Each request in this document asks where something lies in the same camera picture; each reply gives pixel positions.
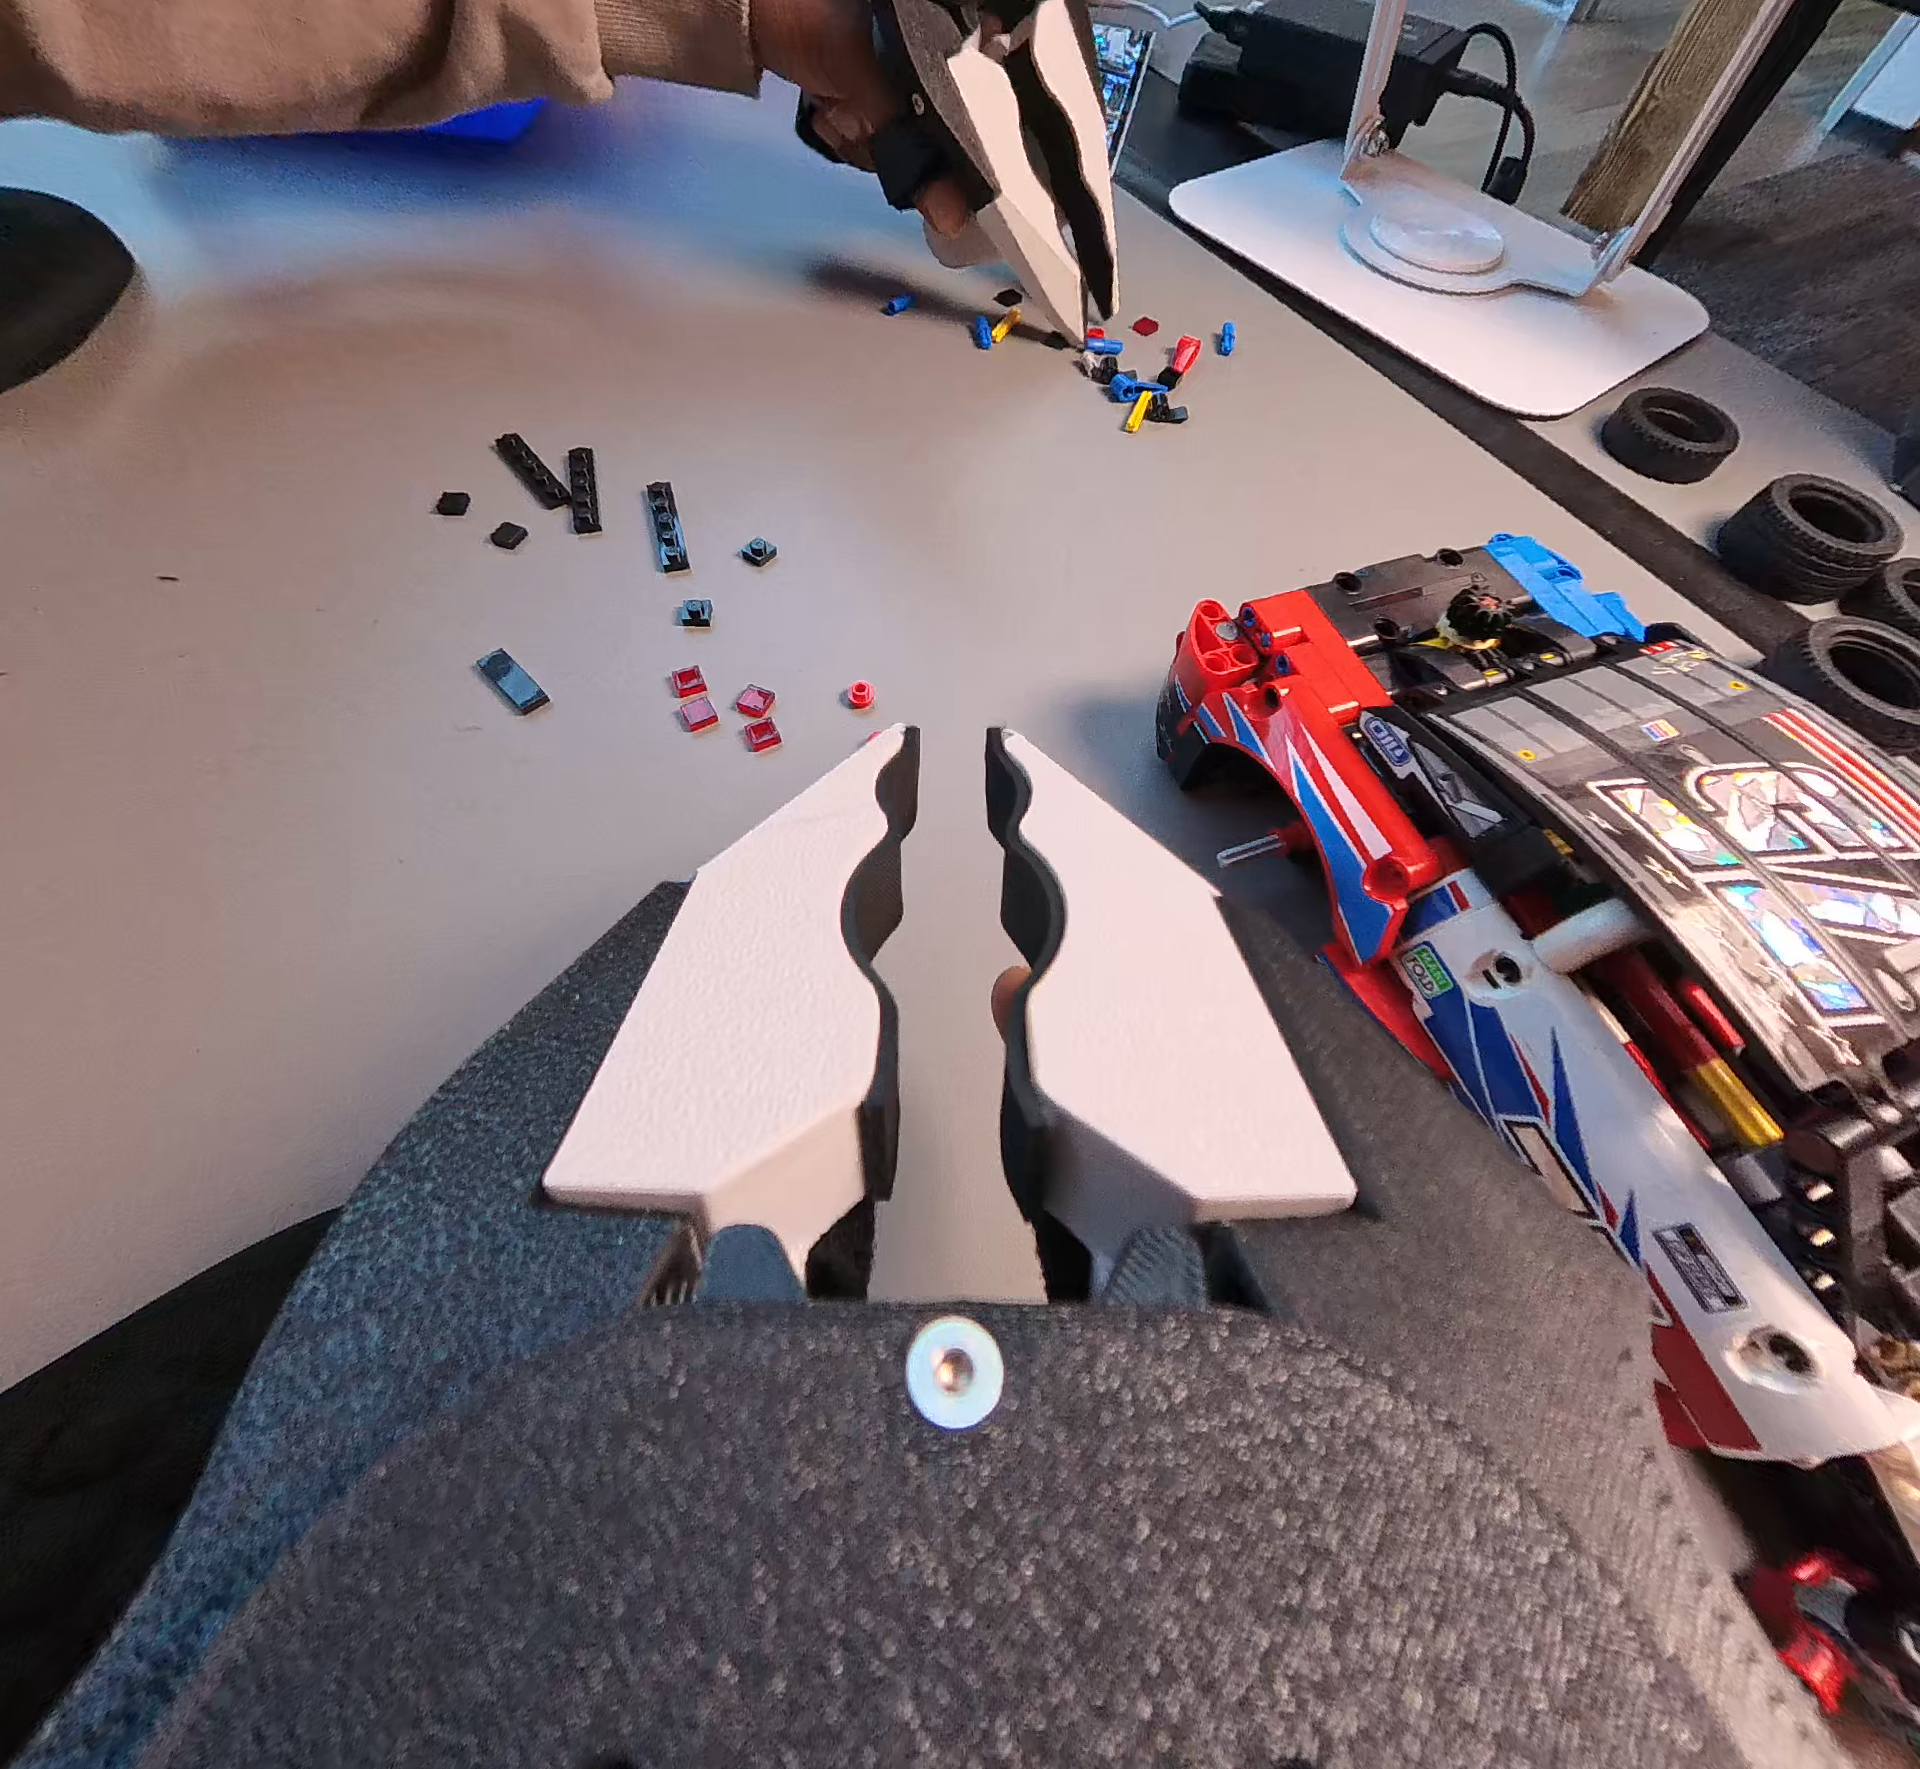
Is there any white book stand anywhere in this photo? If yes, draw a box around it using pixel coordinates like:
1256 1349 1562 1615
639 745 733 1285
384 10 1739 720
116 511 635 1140
1168 0 1712 418

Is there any black chair armrest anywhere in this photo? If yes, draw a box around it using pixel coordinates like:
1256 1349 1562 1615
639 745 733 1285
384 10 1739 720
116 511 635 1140
0 185 141 394

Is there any pile of colourful lego pieces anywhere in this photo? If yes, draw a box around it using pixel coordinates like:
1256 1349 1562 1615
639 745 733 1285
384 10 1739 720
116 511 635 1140
878 281 1240 436

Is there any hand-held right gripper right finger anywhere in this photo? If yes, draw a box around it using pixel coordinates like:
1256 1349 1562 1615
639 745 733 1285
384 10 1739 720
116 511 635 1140
984 728 1358 1303

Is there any black power cable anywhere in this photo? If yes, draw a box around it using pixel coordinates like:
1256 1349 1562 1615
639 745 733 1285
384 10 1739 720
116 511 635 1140
1380 20 1540 205

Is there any black power adapter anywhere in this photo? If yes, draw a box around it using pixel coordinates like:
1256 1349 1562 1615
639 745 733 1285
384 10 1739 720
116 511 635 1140
1176 0 1466 145

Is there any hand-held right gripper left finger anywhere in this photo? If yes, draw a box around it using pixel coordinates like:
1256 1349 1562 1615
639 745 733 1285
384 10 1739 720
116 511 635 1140
541 725 923 1303

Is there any person's left hand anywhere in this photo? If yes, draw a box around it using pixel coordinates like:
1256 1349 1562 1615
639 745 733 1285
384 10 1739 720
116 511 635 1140
741 0 994 236

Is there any partly built lego car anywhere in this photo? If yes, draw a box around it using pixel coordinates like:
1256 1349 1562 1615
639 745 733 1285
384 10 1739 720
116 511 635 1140
1153 532 1920 1720

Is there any blue bin with pieces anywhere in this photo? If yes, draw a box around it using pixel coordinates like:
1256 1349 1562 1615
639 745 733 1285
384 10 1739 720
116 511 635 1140
418 94 554 145

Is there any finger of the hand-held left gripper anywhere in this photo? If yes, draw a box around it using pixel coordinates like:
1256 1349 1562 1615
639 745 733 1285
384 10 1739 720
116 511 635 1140
945 35 1085 347
1026 0 1121 320

